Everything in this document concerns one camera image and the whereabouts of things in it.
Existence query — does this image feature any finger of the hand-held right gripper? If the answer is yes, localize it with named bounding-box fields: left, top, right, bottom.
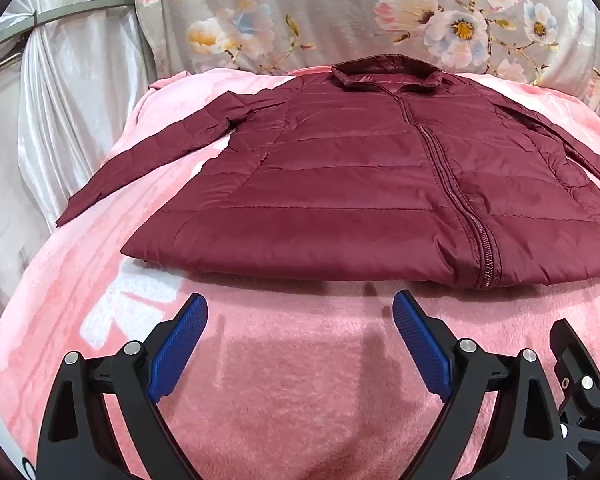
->
left=549, top=318, right=600, bottom=480

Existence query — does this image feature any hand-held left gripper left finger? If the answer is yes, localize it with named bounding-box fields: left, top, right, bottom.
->
left=36, top=292, right=210, bottom=480

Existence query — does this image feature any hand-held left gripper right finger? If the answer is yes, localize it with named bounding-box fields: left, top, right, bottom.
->
left=392, top=290, right=576, bottom=480

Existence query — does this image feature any maroon puffer jacket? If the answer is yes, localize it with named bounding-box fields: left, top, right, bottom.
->
left=55, top=56, right=600, bottom=291

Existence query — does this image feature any pink fleece blanket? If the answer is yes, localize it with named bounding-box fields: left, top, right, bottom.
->
left=0, top=65, right=600, bottom=480

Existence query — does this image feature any white satin curtain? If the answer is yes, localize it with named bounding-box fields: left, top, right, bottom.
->
left=0, top=0, right=156, bottom=361

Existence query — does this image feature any grey floral quilt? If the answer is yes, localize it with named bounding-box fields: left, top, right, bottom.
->
left=132, top=0, right=600, bottom=136

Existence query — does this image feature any grey metal rail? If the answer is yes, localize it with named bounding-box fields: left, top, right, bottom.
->
left=29, top=0, right=141, bottom=32

